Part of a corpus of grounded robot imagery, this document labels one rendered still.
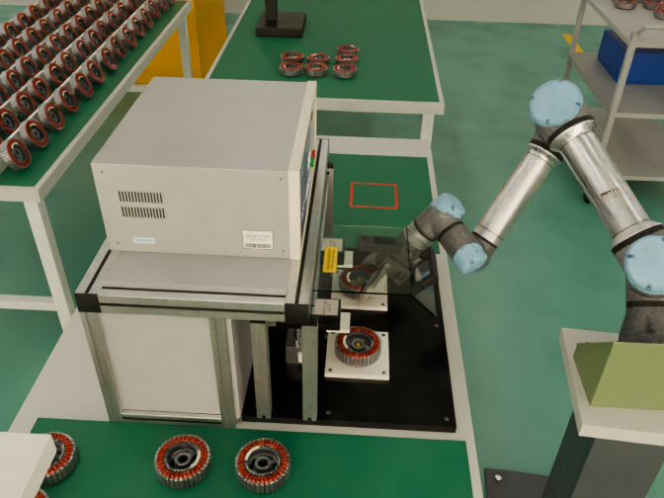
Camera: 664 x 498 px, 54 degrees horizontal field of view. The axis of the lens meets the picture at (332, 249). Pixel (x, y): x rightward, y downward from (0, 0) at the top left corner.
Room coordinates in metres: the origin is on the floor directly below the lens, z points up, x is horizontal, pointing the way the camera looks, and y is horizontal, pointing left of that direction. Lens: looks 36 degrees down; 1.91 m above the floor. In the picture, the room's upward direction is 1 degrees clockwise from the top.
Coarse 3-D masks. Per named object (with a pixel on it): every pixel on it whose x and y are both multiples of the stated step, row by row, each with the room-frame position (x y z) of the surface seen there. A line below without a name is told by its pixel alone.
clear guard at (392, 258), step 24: (336, 240) 1.18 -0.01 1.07; (360, 240) 1.19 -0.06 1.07; (384, 240) 1.19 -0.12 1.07; (408, 240) 1.19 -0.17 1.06; (360, 264) 1.10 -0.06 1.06; (384, 264) 1.10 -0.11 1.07; (408, 264) 1.10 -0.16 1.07; (336, 288) 1.02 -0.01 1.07; (360, 288) 1.02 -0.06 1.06; (384, 288) 1.02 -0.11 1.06; (408, 288) 1.02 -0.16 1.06; (432, 288) 1.09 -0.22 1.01; (432, 312) 1.00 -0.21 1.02
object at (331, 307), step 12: (324, 300) 1.15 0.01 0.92; (336, 300) 1.15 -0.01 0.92; (324, 312) 1.10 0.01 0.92; (336, 312) 1.11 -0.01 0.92; (348, 312) 1.15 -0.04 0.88; (276, 324) 1.09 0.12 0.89; (288, 324) 1.09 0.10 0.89; (300, 324) 1.09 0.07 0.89; (324, 324) 1.09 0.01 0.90; (336, 324) 1.09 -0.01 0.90; (348, 324) 1.11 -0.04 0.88
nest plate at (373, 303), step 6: (336, 294) 1.33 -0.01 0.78; (342, 294) 1.33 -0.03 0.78; (342, 300) 1.31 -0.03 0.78; (348, 300) 1.31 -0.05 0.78; (354, 300) 1.31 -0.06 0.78; (366, 300) 1.31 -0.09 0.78; (372, 300) 1.31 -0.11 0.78; (378, 300) 1.31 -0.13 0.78; (384, 300) 1.31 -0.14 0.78; (342, 306) 1.29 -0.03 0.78; (348, 306) 1.29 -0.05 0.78; (354, 306) 1.29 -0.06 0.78; (360, 306) 1.29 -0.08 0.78; (366, 306) 1.29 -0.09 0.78; (372, 306) 1.29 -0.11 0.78; (378, 306) 1.29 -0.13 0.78; (384, 306) 1.29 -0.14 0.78
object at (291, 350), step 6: (288, 330) 1.15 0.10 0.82; (300, 330) 1.15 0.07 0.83; (288, 336) 1.12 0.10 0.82; (300, 336) 1.13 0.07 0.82; (288, 342) 1.11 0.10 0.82; (300, 342) 1.11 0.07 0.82; (288, 348) 1.09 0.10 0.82; (294, 348) 1.09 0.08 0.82; (300, 348) 1.09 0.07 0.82; (288, 354) 1.09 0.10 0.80; (294, 354) 1.09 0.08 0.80; (288, 360) 1.09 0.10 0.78; (294, 360) 1.09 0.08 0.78
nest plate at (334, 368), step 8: (328, 336) 1.17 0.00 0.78; (384, 336) 1.18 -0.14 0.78; (328, 344) 1.14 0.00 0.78; (384, 344) 1.15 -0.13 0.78; (328, 352) 1.12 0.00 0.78; (384, 352) 1.12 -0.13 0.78; (328, 360) 1.09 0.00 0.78; (336, 360) 1.09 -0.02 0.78; (384, 360) 1.10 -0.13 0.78; (328, 368) 1.07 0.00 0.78; (336, 368) 1.07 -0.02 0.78; (344, 368) 1.07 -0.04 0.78; (352, 368) 1.07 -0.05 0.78; (360, 368) 1.07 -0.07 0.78; (368, 368) 1.07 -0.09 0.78; (376, 368) 1.07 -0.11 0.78; (384, 368) 1.07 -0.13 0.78; (328, 376) 1.05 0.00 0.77; (336, 376) 1.05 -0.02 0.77; (344, 376) 1.05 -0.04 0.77; (352, 376) 1.05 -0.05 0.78; (360, 376) 1.05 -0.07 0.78; (368, 376) 1.04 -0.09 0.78; (376, 376) 1.04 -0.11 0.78; (384, 376) 1.04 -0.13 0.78
